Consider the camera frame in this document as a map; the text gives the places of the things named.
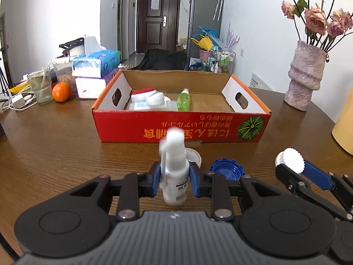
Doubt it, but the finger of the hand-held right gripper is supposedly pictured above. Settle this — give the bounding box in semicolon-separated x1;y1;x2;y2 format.
302;160;353;196
276;163;353;222

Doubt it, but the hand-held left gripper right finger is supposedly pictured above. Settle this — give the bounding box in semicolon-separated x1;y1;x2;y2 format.
189;161;276;223

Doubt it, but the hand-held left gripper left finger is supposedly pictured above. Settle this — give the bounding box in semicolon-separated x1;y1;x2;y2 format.
66;161;162;222

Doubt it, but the white spray bottle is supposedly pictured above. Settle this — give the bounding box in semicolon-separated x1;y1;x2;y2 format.
159;128;191;205

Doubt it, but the white ridged bottle cap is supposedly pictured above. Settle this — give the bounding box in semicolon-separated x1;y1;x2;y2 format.
275;148;304;174

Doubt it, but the orange cardboard box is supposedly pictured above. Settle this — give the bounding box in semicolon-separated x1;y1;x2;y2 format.
92;70;272;143

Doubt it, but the translucent white labelled bottle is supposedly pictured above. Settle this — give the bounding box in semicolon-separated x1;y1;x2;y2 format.
129;99;178;112

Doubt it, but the green spray bottle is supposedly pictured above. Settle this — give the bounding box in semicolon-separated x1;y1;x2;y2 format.
176;88;192;112

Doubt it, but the white round jar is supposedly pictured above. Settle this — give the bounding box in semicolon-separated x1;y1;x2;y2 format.
145;92;166;106

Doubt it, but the white red topped container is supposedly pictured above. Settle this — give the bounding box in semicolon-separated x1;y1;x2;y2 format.
131;88;156;102

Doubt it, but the blue bottle cap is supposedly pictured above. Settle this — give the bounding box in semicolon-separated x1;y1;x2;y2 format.
210;159;245;181

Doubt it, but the yellow rounded object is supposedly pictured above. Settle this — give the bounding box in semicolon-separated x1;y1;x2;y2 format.
331;97;353;155

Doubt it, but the pink textured vase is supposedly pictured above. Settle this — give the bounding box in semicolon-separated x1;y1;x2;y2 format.
284;40;329;112

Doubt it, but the white panel board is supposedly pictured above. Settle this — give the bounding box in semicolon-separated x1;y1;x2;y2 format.
250;73;273;91

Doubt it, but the purple tissue pack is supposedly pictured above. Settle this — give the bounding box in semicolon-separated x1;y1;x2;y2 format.
75;68;120;99

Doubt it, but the blue white carton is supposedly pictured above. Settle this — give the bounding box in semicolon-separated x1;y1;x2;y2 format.
189;58;205;71

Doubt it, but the metal rack cart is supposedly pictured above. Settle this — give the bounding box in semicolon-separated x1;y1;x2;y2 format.
210;49;237;74

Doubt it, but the orange fruit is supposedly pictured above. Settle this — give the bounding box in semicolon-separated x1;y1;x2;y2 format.
52;82;71;102

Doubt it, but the blue tissue box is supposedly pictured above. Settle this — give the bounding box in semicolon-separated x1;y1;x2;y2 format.
72;34;121;78

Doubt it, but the yellow watering can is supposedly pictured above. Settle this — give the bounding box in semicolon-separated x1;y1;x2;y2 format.
190;36;213;50

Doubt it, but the clear plastic container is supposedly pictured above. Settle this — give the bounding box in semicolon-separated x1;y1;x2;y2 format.
52;57;76;93

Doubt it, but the pink feather decoration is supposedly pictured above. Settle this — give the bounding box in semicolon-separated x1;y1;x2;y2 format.
223;23;240;51

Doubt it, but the glass cup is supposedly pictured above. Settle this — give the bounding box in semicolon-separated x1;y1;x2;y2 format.
27;59;53;105

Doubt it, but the dark brown door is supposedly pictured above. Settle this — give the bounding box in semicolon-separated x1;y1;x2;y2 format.
137;0;182;54

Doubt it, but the dried pink rose bouquet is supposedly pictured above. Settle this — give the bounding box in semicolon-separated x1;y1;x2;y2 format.
259;0;353;53

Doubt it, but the black tray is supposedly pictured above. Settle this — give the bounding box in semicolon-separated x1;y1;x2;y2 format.
59;37;86;57

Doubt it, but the yellow packet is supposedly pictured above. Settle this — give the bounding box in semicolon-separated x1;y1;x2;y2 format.
9;84;30;95

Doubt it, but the grey refrigerator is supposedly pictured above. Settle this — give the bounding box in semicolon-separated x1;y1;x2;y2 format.
187;0;225;56

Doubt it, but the black tripod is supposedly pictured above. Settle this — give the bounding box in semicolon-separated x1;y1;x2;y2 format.
0;47;10;96

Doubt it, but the white charger with cable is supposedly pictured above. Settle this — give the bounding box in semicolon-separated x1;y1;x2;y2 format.
1;92;38;111

